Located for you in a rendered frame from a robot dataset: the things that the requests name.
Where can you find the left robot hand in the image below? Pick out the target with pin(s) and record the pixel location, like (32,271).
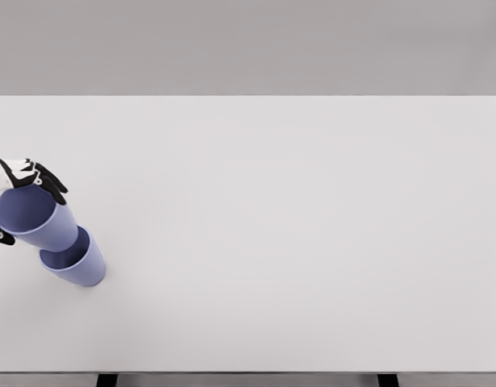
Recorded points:
(17,173)

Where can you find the blue plastic cup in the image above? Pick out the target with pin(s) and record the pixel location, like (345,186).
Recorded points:
(30,217)
(88,262)

